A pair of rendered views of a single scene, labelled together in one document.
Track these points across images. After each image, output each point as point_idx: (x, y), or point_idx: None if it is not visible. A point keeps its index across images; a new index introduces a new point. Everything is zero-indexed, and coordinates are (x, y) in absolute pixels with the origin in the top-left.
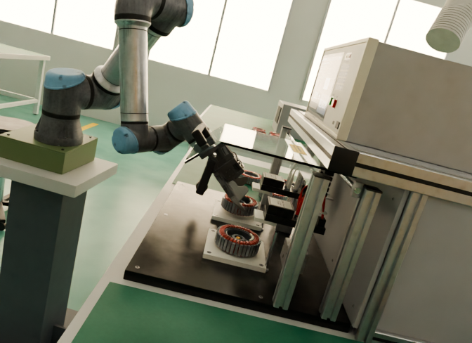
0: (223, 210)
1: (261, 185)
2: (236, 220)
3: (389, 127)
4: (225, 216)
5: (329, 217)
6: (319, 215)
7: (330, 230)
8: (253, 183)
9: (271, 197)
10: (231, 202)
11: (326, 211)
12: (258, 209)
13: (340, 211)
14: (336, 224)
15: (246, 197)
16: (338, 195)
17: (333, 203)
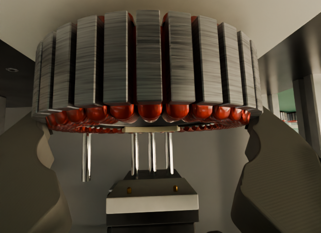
0: None
1: (106, 223)
2: (31, 50)
3: None
4: (0, 14)
5: (106, 156)
6: (157, 138)
7: (79, 145)
8: (167, 210)
9: (295, 109)
10: (38, 117)
11: (130, 156)
12: (263, 70)
13: (63, 185)
14: (63, 164)
15: (194, 125)
16: (97, 199)
17: (105, 182)
